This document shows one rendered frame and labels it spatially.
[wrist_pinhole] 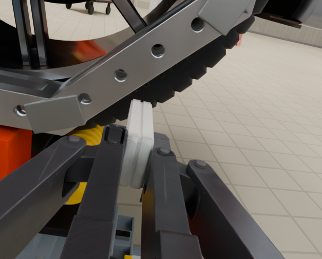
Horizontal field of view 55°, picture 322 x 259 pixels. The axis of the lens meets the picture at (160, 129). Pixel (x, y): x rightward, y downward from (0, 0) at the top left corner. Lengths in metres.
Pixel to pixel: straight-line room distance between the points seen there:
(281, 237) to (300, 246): 0.07
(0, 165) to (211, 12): 0.27
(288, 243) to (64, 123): 1.11
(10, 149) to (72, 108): 0.08
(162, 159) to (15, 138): 0.25
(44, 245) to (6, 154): 0.36
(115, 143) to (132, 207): 1.05
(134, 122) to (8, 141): 0.21
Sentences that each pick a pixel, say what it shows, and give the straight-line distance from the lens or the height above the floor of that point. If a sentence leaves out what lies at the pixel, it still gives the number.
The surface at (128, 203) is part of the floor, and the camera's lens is 1.21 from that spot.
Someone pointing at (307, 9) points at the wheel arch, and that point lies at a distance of 0.51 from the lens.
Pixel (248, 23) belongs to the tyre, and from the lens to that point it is 0.41.
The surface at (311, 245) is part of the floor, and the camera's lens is 1.39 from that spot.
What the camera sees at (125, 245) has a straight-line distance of 0.82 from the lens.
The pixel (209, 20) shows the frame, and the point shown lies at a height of 0.73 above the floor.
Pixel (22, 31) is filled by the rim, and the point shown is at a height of 0.66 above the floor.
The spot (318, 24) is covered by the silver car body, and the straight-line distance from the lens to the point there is 0.52.
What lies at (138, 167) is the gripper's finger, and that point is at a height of 0.66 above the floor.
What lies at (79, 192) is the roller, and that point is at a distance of 0.39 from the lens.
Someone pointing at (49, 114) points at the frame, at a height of 0.60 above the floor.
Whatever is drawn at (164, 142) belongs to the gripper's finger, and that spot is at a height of 0.66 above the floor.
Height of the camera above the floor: 0.74
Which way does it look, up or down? 24 degrees down
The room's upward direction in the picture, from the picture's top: 14 degrees clockwise
